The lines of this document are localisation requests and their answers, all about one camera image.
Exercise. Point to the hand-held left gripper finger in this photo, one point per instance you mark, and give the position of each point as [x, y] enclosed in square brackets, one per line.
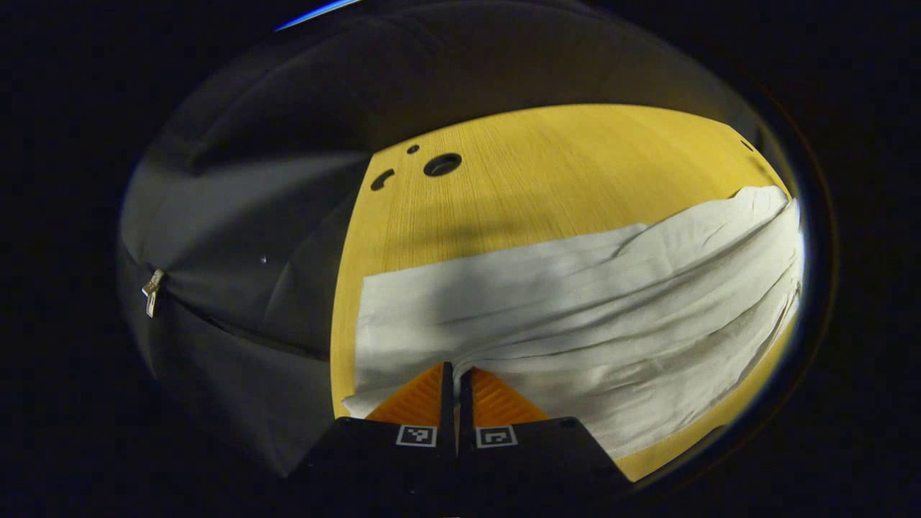
[465, 410]
[447, 403]

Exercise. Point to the black backdrop cloth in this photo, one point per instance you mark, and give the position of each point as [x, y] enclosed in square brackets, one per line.
[252, 216]

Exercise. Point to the white clip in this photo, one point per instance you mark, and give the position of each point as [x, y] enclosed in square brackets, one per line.
[152, 288]

